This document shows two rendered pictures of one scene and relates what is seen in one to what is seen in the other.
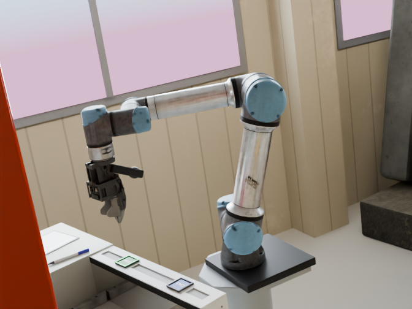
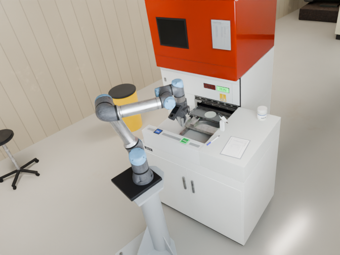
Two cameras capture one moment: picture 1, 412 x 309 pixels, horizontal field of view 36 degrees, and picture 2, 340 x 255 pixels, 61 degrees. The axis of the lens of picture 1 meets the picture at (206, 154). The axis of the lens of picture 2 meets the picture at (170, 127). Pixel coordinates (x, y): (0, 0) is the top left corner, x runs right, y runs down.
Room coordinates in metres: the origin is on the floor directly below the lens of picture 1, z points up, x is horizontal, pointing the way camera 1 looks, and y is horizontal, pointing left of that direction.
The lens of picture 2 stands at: (3.45, 0.00, 2.31)
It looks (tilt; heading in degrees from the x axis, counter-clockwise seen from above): 35 degrees down; 173
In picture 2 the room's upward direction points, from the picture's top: 10 degrees counter-clockwise
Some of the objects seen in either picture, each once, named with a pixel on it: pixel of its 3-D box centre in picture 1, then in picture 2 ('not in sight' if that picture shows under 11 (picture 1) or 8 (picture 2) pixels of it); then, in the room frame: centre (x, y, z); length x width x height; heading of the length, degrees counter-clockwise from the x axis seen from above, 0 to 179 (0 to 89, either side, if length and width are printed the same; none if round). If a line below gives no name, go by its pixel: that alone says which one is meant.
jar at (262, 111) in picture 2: not in sight; (261, 113); (1.76, 0.92, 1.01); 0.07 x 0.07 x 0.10
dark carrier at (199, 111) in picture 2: not in sight; (216, 108); (1.38, 0.69, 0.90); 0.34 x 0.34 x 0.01; 40
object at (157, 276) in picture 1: (155, 293); (172, 143); (1.69, 0.21, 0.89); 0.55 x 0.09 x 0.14; 40
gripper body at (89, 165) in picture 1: (104, 178); (181, 107); (1.78, 0.31, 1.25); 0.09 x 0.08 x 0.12; 129
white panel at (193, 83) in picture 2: not in sight; (198, 91); (1.22, 0.58, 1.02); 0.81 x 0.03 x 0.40; 40
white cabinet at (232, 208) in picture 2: not in sight; (209, 173); (1.64, 0.50, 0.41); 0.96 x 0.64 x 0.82; 40
